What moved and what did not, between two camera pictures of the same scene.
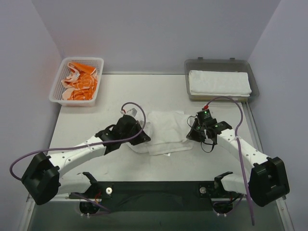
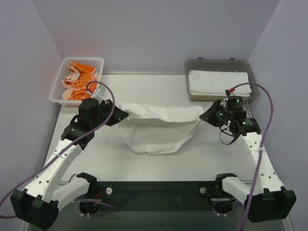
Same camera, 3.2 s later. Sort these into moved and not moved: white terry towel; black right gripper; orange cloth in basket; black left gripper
Moved: black right gripper; black left gripper
Not moved: orange cloth in basket; white terry towel
